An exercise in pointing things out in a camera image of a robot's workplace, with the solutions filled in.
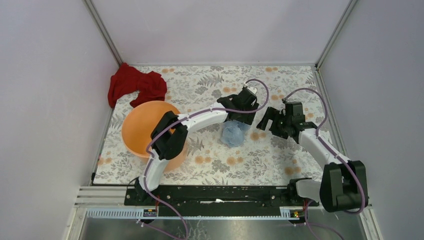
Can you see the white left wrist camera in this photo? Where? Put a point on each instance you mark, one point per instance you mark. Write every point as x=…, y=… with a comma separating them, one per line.
x=252, y=89

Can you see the red cloth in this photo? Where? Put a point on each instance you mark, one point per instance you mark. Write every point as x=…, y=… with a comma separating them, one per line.
x=150, y=86

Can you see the floral patterned table mat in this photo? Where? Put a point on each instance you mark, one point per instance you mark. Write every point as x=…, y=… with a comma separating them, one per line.
x=262, y=159

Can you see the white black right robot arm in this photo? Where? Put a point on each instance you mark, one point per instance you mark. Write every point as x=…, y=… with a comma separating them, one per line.
x=343, y=185

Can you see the orange plastic trash bin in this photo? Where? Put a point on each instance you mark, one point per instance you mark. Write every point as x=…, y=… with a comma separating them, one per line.
x=139, y=124

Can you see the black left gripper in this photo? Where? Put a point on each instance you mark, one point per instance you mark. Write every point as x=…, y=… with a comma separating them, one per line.
x=247, y=118

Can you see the light blue trash bag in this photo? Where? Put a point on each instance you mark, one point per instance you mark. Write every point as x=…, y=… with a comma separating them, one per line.
x=233, y=133

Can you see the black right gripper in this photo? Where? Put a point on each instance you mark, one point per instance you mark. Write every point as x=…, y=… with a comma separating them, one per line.
x=271, y=114

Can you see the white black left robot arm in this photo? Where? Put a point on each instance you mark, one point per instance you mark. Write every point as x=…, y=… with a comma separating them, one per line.
x=170, y=134

